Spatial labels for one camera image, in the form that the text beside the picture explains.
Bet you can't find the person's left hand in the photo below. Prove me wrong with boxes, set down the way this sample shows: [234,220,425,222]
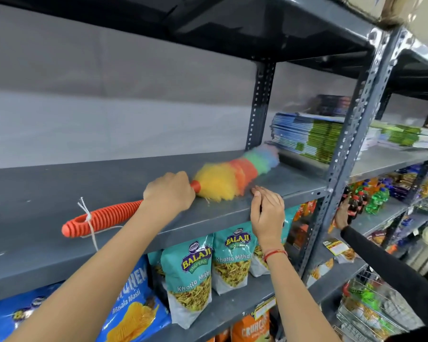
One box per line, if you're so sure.
[143,171,197,220]

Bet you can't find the person's right hand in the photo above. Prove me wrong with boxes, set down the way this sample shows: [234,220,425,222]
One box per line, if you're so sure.
[250,185,286,252]

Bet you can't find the rainbow duster with orange handle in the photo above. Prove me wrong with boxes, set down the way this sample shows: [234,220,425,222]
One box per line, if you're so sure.
[61,144,281,239]

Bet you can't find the person's right forearm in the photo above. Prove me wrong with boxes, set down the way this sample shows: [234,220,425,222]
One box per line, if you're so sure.
[263,250,341,342]

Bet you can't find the person's left forearm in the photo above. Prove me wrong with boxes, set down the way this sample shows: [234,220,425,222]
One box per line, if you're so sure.
[5,202,166,342]

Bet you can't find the teal snack packet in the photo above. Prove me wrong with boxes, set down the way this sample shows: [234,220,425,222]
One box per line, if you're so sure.
[249,242,270,278]
[211,222,258,295]
[147,250,169,299]
[160,234,214,330]
[281,204,302,246]

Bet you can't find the red orange snack packets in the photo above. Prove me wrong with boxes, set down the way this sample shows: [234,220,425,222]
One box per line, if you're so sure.
[286,199,319,254]

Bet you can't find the stack of blue green notebooks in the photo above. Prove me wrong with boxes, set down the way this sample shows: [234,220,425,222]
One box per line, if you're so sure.
[270,112,383,164]

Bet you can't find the clear snack packet yellow label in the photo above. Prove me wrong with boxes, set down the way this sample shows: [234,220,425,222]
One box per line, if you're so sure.
[322,238,358,264]

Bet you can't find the yellow shelf price tag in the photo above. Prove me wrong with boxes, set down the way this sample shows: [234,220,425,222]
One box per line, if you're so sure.
[253,296,277,320]

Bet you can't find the orange snack packet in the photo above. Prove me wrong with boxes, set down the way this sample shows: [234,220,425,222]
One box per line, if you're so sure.
[230,310,272,342]
[206,328,232,342]

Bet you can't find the blue chips packet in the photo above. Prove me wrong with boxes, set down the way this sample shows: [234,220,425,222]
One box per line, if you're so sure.
[0,281,64,342]
[96,254,172,342]

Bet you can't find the grey metal shelving rack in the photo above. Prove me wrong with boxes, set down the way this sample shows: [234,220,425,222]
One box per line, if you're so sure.
[292,28,428,282]
[0,0,414,342]

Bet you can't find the pile of blue yellow packets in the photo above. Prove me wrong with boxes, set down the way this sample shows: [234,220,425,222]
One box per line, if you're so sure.
[390,164,428,208]

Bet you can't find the stack of green white notebooks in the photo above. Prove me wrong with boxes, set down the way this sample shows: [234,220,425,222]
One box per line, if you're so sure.
[370,120,428,150]

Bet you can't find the cardboard box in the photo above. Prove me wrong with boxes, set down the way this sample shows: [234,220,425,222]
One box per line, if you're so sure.
[337,0,428,58]

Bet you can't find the red thread bracelet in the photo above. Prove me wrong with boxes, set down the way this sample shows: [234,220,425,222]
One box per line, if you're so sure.
[262,248,289,263]

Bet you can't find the white string loop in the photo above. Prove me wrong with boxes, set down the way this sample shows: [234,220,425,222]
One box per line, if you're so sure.
[77,197,124,252]

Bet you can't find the wire basket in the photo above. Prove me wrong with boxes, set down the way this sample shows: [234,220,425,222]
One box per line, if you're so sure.
[333,270,426,342]

